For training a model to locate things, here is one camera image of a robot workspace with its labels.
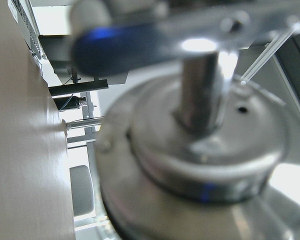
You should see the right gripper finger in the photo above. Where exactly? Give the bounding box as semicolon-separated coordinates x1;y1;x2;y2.
71;24;179;76

